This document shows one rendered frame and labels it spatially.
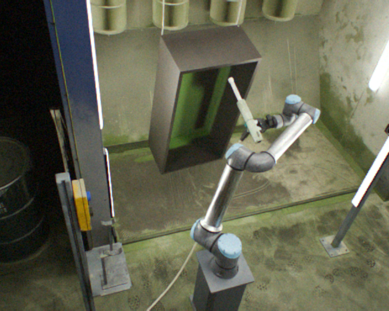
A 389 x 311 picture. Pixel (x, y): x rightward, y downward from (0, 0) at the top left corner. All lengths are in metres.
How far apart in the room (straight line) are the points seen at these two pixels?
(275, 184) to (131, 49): 1.97
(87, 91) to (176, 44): 0.81
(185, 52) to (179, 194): 1.64
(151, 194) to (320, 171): 1.80
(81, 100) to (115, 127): 1.99
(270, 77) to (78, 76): 2.94
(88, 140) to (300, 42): 3.13
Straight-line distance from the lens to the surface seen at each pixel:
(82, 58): 2.06
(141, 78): 4.18
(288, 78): 4.80
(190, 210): 3.76
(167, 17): 3.81
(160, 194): 3.87
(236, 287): 2.75
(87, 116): 2.26
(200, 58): 2.67
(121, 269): 2.54
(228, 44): 2.83
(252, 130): 2.55
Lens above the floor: 2.99
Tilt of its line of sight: 45 degrees down
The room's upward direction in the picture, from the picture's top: 7 degrees clockwise
